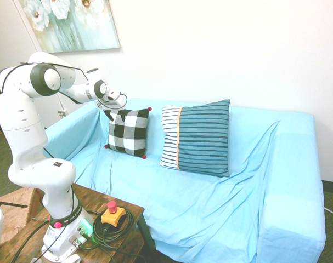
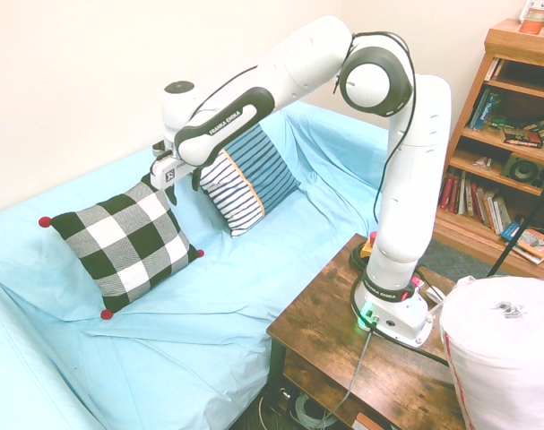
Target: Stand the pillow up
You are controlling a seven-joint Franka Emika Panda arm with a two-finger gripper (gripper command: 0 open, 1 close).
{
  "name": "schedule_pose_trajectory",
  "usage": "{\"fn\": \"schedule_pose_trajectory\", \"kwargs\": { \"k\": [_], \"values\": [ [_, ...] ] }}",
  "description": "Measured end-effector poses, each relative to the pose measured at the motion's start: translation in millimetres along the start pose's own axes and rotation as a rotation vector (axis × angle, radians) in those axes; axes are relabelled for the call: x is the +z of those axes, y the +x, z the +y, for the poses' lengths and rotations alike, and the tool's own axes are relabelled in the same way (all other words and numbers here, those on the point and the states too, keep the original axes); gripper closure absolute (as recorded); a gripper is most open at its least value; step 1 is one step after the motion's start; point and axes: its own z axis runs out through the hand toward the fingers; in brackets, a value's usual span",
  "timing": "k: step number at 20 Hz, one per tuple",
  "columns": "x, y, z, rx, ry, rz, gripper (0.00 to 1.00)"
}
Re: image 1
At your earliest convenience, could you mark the yellow emergency stop button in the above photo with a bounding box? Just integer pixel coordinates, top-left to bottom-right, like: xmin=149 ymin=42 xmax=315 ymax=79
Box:
xmin=100 ymin=201 xmax=127 ymax=228

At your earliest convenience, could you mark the floral canvas painting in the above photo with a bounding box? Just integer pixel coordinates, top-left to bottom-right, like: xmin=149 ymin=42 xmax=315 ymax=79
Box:
xmin=12 ymin=0 xmax=121 ymax=54

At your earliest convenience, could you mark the blue white striped pillow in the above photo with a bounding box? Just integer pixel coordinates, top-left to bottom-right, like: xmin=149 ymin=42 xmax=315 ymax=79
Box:
xmin=159 ymin=99 xmax=231 ymax=178

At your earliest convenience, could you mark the black tripod leg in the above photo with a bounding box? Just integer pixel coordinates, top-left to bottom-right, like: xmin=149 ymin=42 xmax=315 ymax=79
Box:
xmin=0 ymin=200 xmax=29 ymax=209

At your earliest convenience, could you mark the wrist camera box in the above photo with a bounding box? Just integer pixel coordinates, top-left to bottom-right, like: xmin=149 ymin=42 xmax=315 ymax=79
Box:
xmin=105 ymin=90 xmax=122 ymax=102

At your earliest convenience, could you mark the wooden side table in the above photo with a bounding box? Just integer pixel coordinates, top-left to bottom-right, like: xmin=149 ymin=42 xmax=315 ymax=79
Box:
xmin=0 ymin=182 xmax=157 ymax=263

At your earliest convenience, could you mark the light blue covered sofa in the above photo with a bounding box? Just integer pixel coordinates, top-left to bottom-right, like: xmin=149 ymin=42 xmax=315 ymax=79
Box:
xmin=44 ymin=98 xmax=327 ymax=263

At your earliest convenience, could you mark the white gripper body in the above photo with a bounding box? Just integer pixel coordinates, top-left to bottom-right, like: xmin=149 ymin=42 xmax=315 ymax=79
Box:
xmin=94 ymin=96 xmax=127 ymax=112

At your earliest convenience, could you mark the black white checkered pillow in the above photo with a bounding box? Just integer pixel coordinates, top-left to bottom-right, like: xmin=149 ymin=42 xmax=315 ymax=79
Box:
xmin=104 ymin=106 xmax=153 ymax=160

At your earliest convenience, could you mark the coiled black cable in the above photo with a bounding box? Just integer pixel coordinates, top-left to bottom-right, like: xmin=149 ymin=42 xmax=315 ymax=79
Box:
xmin=92 ymin=205 xmax=137 ymax=250

